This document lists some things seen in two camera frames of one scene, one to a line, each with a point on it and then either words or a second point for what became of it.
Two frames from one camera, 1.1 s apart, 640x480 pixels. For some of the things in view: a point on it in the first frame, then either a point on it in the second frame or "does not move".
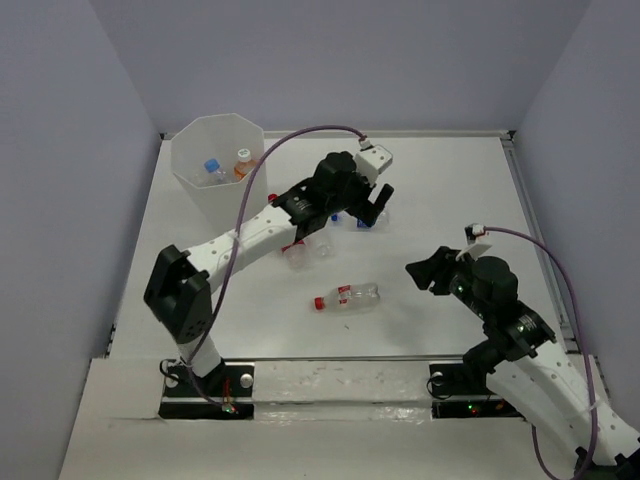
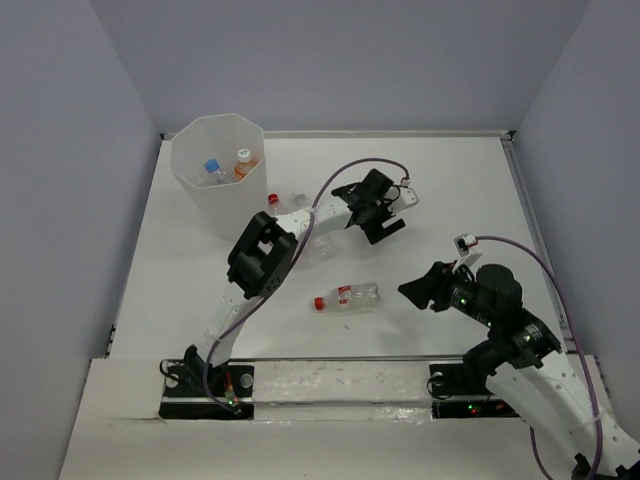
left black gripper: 364,189 → 374,232
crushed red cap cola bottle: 349,297 does not move
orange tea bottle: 244,164 does not move
